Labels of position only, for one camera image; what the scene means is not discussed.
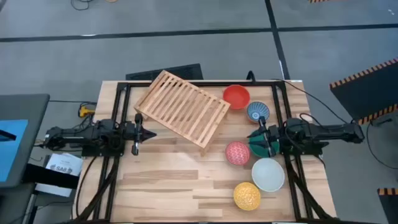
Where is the large hazard-striped black platform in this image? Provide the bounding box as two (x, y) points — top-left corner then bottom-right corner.
(329, 58), (398, 126)

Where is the black hanging table cable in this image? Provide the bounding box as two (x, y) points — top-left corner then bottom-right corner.
(75, 155), (98, 219)

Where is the black metal table frame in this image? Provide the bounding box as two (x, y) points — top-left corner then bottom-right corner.
(74, 80), (338, 224)

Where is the blue striped bowl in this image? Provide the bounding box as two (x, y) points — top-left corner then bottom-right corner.
(246, 101), (271, 123)

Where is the small hazard-striped black platform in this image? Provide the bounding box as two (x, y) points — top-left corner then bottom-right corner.
(377, 187), (398, 224)

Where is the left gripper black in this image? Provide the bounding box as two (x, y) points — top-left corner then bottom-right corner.
(125, 113), (157, 156)

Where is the dark green bowl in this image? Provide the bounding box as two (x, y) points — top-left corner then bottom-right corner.
(248, 128), (280, 159)

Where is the yellow plug connector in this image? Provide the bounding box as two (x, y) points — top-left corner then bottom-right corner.
(78, 105), (96, 118)

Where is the white printed paper sheet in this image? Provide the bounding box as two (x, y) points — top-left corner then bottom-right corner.
(45, 152), (84, 177)

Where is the pink wave-patterned bowl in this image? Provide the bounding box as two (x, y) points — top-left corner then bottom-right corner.
(224, 141), (251, 166)

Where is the black slim bar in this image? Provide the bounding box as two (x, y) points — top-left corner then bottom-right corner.
(0, 129), (17, 142)

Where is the grey desk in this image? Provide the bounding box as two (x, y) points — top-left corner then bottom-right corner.
(0, 93), (50, 189)

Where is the long black arm cable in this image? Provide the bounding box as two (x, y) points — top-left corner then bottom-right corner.
(271, 78), (351, 124)

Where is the pale white bowl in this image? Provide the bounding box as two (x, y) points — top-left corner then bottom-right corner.
(251, 157), (285, 192)

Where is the plain red bowl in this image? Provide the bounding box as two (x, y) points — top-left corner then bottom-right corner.
(223, 84), (251, 110)

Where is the black looped floor cable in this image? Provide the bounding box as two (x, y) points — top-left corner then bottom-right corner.
(70, 0), (94, 11)

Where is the black curved floor cable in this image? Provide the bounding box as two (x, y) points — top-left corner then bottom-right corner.
(366, 119), (398, 162)

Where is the yellow patterned bowl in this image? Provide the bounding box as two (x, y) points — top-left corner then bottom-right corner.
(233, 182), (262, 212)

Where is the wooden slatted shelf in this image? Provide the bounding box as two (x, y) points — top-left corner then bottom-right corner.
(133, 70), (231, 156)

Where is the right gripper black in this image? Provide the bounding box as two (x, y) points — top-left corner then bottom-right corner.
(247, 116), (281, 157)

